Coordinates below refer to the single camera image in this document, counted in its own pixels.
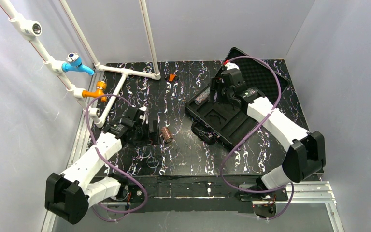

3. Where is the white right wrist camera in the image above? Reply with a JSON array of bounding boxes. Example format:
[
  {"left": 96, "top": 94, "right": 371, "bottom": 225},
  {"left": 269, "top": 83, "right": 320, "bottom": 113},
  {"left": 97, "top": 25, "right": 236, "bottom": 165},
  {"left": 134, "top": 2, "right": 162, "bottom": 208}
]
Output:
[{"left": 224, "top": 62, "right": 240, "bottom": 73}]

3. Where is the black poker set case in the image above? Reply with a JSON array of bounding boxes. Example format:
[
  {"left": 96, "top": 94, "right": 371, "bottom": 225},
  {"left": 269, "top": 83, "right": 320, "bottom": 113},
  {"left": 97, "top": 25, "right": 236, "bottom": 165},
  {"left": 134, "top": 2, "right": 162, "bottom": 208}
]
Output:
[{"left": 185, "top": 47, "right": 290, "bottom": 148}]

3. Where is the aluminium rail frame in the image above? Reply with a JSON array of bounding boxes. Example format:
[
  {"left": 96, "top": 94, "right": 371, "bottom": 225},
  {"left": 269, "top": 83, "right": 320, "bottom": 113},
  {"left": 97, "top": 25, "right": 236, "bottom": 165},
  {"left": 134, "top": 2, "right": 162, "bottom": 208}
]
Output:
[{"left": 41, "top": 72, "right": 345, "bottom": 232}]

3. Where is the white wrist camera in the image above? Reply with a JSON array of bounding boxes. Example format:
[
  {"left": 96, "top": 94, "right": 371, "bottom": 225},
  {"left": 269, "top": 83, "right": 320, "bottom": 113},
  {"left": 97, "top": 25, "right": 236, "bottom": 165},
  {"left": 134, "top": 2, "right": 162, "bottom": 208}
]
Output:
[
  {"left": 224, "top": 62, "right": 240, "bottom": 73},
  {"left": 139, "top": 106, "right": 148, "bottom": 124}
]

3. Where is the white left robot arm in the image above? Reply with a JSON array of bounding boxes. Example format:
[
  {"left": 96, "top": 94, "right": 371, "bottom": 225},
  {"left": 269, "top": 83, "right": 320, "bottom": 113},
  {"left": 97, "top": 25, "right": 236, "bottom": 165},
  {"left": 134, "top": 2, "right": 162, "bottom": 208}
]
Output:
[{"left": 44, "top": 106, "right": 159, "bottom": 225}]

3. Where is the purple poker chip stack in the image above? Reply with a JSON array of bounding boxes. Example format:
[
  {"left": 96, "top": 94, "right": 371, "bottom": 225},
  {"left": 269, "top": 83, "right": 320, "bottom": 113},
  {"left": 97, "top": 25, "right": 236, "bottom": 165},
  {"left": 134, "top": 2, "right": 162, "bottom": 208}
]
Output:
[{"left": 194, "top": 88, "right": 210, "bottom": 105}]

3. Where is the orange grey poker chip stack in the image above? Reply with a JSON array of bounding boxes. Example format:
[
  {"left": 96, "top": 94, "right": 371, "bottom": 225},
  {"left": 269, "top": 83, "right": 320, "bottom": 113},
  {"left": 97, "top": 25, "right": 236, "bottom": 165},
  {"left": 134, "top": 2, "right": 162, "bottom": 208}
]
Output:
[{"left": 161, "top": 126, "right": 173, "bottom": 143}]

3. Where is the clear acrylic button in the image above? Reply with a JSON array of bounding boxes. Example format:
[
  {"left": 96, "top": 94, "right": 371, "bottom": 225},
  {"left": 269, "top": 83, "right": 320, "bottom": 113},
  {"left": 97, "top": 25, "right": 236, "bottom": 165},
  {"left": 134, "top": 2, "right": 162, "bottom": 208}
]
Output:
[{"left": 137, "top": 147, "right": 152, "bottom": 160}]

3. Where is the small orange black brush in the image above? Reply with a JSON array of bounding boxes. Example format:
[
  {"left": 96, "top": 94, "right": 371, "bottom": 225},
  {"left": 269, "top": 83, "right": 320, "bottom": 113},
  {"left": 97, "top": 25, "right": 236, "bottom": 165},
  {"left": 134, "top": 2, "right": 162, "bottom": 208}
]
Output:
[{"left": 165, "top": 74, "right": 179, "bottom": 83}]

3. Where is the clear dealer button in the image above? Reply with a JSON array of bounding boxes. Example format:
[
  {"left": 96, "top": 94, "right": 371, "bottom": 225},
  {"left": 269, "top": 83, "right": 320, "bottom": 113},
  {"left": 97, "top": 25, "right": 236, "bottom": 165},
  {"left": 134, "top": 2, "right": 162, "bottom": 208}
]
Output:
[{"left": 146, "top": 157, "right": 160, "bottom": 169}]

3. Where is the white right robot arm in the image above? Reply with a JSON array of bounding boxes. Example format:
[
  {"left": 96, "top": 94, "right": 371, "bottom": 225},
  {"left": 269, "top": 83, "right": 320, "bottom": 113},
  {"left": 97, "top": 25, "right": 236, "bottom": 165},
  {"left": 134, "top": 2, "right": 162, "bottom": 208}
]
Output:
[{"left": 211, "top": 68, "right": 326, "bottom": 194}]

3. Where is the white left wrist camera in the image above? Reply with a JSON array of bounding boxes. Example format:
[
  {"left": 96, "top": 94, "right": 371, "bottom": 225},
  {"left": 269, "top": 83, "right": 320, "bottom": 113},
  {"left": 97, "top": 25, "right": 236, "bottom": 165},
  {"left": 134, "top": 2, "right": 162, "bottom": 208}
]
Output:
[{"left": 139, "top": 106, "right": 148, "bottom": 124}]

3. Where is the orange plastic faucet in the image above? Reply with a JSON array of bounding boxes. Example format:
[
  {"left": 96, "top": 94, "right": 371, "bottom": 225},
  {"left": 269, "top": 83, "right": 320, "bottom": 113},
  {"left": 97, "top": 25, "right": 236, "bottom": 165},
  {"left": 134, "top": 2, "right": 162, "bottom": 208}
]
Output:
[{"left": 82, "top": 81, "right": 107, "bottom": 98}]

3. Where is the blue plastic faucet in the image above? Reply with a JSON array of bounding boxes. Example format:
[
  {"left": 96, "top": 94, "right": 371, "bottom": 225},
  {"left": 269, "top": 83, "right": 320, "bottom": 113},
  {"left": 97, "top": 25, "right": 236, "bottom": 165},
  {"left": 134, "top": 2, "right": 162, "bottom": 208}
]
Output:
[{"left": 61, "top": 52, "right": 95, "bottom": 76}]

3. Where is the white pvc pipe frame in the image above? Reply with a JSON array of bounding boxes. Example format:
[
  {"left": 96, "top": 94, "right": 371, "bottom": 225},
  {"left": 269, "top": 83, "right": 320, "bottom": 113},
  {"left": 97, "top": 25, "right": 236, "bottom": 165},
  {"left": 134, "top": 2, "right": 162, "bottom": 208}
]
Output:
[{"left": 0, "top": 0, "right": 161, "bottom": 128}]

